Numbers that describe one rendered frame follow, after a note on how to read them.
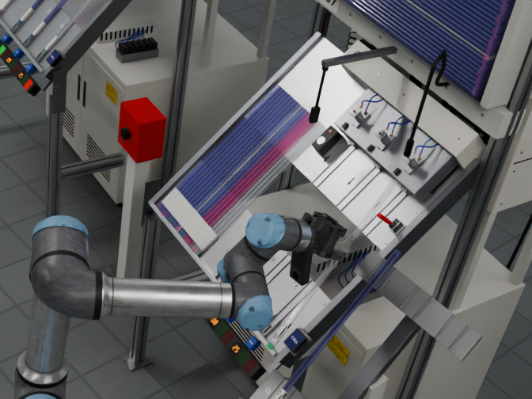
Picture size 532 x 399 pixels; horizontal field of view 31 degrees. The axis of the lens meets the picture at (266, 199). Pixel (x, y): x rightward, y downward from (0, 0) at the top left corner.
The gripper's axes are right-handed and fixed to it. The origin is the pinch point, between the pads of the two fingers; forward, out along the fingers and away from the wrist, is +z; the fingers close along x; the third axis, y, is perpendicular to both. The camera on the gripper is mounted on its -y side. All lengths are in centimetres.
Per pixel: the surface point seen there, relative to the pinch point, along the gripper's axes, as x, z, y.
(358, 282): -1.3, 12.6, -7.5
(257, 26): 246, 221, 16
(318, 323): 0.2, 8.3, -21.1
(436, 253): 15, 80, -4
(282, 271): 19.3, 11.6, -17.6
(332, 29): 225, 256, 33
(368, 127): 22.9, 19.9, 25.7
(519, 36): -10, 4, 63
